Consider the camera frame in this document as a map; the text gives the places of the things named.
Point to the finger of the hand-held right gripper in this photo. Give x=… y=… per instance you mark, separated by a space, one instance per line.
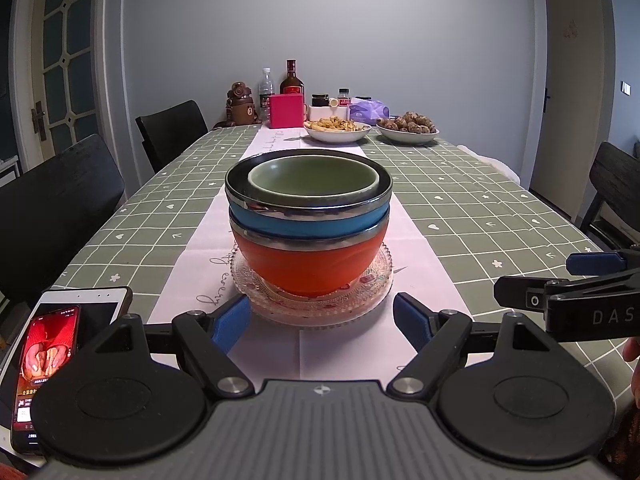
x=520 y=292
x=597 y=263

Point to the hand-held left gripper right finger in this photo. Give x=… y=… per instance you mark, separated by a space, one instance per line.
x=412 y=322

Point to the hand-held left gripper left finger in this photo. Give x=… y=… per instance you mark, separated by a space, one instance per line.
x=232 y=322

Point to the clear glass flower plate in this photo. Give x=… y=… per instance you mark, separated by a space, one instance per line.
x=240 y=270
x=380 y=300

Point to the white fruit print plate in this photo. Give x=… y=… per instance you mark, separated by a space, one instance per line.
x=320 y=318

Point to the orange steel bowl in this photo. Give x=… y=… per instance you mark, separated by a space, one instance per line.
x=310 y=265

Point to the blue steel bowl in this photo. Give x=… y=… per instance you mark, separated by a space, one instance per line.
x=310 y=222

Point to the green ceramic bowl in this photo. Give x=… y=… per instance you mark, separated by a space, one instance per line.
x=310 y=180

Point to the person's right hand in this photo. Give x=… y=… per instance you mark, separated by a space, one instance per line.
x=636 y=375

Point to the white table runner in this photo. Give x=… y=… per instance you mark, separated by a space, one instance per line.
x=350 y=350

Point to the black chair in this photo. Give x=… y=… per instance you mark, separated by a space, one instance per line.
x=172 y=132
x=55 y=210
x=617 y=185

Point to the green checked tablecloth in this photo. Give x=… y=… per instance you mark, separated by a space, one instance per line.
x=475 y=210

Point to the white tablet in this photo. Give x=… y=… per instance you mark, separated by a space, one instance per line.
x=100 y=305

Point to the plain cream door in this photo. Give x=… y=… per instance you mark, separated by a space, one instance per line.
x=575 y=110

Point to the black phone red screen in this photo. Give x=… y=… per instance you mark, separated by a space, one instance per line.
x=47 y=360

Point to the white plate of taro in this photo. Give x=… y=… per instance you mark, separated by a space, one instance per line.
x=407 y=132

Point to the white plate of fries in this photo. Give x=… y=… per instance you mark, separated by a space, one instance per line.
x=337 y=132

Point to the brown bear water bottle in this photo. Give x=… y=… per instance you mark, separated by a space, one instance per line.
x=242 y=107

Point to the purple tissue pack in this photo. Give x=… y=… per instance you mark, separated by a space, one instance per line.
x=369 y=111

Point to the pink box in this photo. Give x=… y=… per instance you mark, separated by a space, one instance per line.
x=287 y=110

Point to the white box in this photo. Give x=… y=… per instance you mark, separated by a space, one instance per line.
x=325 y=112

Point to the clear plastic water bottle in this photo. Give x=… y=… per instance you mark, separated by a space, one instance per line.
x=266 y=92

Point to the small black cap bottle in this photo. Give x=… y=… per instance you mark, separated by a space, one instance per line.
x=343 y=97

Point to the dark glass jar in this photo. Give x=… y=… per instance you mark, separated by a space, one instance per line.
x=320 y=100

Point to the brown liquor bottle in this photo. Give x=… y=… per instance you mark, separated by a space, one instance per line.
x=291 y=82

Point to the white cabinet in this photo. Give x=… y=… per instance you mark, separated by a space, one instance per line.
x=9 y=170

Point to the glass pane door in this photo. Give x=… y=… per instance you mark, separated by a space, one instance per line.
x=65 y=60

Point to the white light switch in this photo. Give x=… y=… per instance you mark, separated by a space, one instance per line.
x=626 y=87

